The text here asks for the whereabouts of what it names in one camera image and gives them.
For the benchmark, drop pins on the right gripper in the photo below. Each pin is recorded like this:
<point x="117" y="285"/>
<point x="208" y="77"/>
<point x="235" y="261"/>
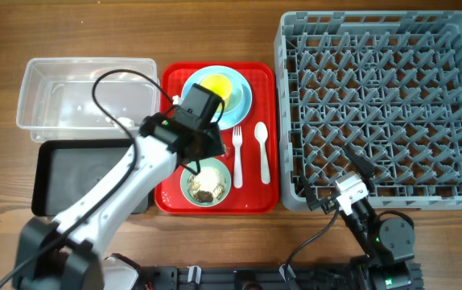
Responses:
<point x="313" y="200"/>

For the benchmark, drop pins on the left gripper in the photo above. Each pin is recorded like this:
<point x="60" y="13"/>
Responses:
<point x="216" y="144"/>

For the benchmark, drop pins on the white tissue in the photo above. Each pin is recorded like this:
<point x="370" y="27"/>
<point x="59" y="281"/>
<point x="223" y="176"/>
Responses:
<point x="121" y="122"/>

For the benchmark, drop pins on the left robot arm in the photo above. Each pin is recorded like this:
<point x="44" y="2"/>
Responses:
<point x="68" y="253"/>

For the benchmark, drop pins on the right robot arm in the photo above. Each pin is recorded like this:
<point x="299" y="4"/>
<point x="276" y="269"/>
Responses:
<point x="386" y="238"/>

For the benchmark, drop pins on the grey dishwasher rack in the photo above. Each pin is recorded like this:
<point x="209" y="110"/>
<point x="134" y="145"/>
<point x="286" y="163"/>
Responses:
<point x="386" y="84"/>

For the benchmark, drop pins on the white plastic fork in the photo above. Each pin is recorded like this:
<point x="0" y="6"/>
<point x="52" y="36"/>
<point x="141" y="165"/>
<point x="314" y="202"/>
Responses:
<point x="237" y="169"/>

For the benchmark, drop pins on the green bowl with food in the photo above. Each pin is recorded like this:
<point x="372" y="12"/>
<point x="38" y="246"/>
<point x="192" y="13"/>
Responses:
<point x="210" y="186"/>

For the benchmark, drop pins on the red plastic tray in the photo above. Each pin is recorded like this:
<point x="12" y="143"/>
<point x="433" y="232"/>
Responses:
<point x="254" y="197"/>

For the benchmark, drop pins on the light blue plate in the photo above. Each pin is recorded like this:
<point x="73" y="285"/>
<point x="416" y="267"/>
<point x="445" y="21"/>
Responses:
<point x="234" y="117"/>

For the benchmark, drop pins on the yellow plastic cup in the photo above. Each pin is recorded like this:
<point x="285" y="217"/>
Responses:
<point x="219" y="84"/>

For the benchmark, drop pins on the white plastic spoon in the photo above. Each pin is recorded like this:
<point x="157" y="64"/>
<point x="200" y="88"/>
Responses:
<point x="261" y="135"/>

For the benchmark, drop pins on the black plastic bin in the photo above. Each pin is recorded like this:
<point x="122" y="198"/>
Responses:
<point x="68" y="169"/>

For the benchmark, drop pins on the clear plastic storage box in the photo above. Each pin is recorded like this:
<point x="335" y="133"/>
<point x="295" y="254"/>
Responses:
<point x="55" y="100"/>

